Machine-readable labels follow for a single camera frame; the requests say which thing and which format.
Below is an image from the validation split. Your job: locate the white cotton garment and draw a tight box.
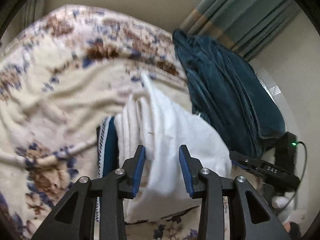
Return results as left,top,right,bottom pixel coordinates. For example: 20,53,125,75
114,74,232,224

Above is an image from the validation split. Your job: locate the floral cream bed blanket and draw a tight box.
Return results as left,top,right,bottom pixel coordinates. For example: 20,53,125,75
1,5,201,239

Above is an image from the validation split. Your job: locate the teal striped curtain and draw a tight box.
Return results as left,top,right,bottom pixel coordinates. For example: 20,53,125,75
181,0,300,61

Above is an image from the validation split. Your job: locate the navy white trimmed garment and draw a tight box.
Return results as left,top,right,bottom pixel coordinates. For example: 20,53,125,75
96,115,119,223

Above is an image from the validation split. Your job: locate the black cable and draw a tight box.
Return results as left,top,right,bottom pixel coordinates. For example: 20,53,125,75
274,141,308,210

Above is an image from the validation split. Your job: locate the dark teal plush blanket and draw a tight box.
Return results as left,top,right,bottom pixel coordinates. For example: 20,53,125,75
172,30,286,159

